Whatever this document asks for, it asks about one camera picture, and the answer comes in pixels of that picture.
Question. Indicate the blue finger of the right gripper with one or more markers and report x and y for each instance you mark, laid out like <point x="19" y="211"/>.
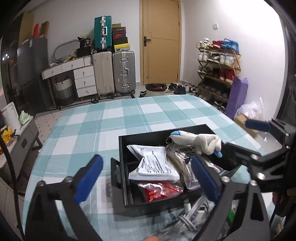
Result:
<point x="262" y="126"/>

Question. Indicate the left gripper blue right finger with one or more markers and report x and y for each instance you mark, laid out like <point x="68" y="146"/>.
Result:
<point x="207" y="177"/>

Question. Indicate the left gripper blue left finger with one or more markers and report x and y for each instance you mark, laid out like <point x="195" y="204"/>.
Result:
<point x="85" y="178"/>

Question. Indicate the green white snack packet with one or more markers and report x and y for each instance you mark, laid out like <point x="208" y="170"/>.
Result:
<point x="232" y="212"/>

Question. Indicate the white plush toy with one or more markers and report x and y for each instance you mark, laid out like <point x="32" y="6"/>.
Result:
<point x="204" y="143"/>

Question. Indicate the adidas white laces bag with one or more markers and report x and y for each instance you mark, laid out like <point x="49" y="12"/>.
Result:
<point x="180" y="157"/>

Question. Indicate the red balloon glue packet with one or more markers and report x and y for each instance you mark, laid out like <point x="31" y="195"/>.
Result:
<point x="154" y="191"/>

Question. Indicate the white printed sachet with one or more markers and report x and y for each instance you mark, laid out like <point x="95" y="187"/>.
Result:
<point x="153" y="165"/>

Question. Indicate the black cardboard box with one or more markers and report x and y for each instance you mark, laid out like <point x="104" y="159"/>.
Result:
<point x="133" y="200"/>

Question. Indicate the white plastic bag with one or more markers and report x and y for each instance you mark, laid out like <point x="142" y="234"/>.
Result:
<point x="252" y="110"/>

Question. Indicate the purple paper bag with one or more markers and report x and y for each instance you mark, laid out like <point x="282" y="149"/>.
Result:
<point x="237" y="96"/>

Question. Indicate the teal checked tablecloth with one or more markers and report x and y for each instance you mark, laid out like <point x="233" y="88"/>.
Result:
<point x="80" y="133"/>

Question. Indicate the grey low cabinet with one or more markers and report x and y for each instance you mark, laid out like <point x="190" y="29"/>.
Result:
<point x="26" y="141"/>

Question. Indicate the wooden shoe rack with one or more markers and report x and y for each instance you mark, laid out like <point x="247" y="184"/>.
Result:
<point x="218" y="66"/>

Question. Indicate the yellow snack bag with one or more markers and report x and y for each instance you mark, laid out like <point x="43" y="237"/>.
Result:
<point x="8" y="134"/>

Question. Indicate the grey white laundry basket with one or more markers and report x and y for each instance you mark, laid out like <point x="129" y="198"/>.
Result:
<point x="64" y="92"/>

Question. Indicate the white air purifier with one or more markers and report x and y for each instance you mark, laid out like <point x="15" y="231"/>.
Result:
<point x="11" y="117"/>

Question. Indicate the white drawer desk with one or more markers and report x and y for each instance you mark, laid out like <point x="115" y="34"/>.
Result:
<point x="81" y="72"/>

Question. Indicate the black trash bin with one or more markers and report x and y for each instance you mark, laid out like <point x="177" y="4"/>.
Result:
<point x="155" y="89"/>

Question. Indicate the beige suitcase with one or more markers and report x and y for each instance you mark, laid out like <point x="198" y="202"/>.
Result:
<point x="103" y="72"/>

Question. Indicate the silver suitcase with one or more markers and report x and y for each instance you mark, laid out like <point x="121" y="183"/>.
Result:
<point x="124" y="72"/>

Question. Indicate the dark grey refrigerator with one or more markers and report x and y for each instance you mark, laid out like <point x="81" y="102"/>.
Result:
<point x="32" y="59"/>

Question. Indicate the stack of shoe boxes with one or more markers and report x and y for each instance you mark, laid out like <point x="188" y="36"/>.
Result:
<point x="119" y="38"/>

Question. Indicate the wooden door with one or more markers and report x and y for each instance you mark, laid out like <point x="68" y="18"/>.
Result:
<point x="160" y="41"/>

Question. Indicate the teal suitcase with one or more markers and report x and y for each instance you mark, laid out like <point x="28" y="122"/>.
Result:
<point x="103" y="33"/>

